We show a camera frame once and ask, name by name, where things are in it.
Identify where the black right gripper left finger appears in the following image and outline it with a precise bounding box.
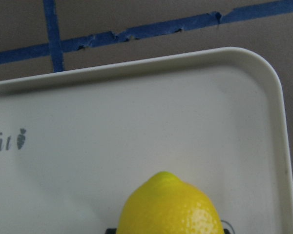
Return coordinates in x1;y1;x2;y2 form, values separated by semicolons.
105;228;117;234

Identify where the yellow lemon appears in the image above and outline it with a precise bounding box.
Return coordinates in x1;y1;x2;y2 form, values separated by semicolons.
116;172;225;234

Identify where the cream rabbit print tray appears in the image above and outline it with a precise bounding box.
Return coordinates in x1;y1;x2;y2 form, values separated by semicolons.
0;47;293;234

